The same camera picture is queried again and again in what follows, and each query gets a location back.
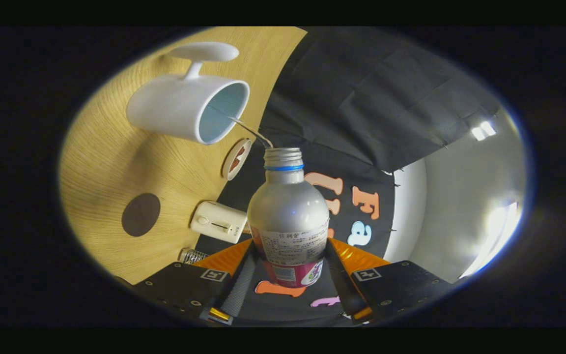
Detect white plate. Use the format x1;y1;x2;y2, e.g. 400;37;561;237
222;138;253;181

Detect ceiling tube light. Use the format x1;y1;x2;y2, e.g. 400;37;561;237
471;120;497;142

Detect dark brown round coaster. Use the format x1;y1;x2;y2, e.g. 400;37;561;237
121;193;161;237

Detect white cup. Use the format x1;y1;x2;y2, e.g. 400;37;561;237
126;42;251;146

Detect red food pieces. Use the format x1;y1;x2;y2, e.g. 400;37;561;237
229;147;247;173

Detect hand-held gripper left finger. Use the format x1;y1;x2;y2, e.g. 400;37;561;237
133;239;259;325

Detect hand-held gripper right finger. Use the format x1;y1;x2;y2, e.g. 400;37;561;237
325;238;453;323

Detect white toaster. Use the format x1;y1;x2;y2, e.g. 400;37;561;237
190;201;248;244

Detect clear juice stream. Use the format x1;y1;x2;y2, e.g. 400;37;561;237
229;117;274;149

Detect silver juice bottle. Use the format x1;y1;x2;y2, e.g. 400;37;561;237
247;147;331;289

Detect wooden table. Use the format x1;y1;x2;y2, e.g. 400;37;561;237
59;27;308;286

